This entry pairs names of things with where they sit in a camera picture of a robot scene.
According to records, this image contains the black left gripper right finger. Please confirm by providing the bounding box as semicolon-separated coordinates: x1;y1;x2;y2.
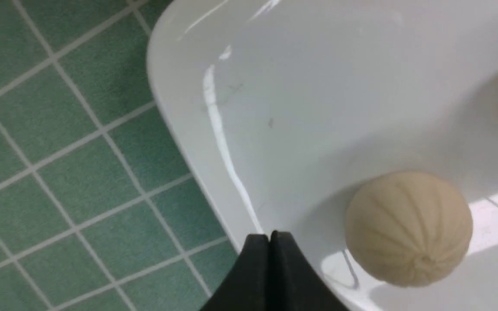
269;231;348;311

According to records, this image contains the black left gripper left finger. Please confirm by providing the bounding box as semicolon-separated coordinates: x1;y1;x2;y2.
201;234;269;311

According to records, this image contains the pale steamed bun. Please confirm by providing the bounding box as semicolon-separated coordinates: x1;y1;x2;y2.
345;171;473;288

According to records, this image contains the white square plate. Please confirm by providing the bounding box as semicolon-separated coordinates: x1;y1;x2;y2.
147;0;498;311

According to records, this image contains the green checkered tablecloth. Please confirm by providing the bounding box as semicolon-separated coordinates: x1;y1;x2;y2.
0;0;236;311

